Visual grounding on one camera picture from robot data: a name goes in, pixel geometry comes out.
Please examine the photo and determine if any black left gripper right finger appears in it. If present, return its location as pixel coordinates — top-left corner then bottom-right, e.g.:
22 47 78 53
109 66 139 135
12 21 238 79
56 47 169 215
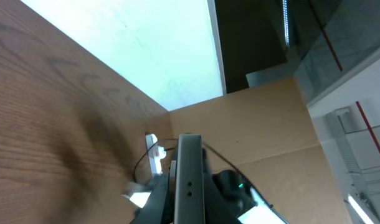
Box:
204 174 240 224

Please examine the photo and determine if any white power strip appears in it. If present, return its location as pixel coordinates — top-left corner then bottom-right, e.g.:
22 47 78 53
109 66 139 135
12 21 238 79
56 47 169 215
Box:
145 134 166 177

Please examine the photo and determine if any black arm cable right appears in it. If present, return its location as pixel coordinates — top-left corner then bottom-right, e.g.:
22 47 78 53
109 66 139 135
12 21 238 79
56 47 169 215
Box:
201 141 290 224

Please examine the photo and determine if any black charger cable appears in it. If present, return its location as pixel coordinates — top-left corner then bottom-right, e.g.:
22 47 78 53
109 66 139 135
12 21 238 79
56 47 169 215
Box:
133 138 180 183

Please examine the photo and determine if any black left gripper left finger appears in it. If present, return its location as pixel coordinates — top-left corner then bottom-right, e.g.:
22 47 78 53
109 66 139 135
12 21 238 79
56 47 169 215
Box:
130 174 174 224

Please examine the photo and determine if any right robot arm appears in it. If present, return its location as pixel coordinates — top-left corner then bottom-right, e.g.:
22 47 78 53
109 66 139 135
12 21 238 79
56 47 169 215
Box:
203 145 287 224

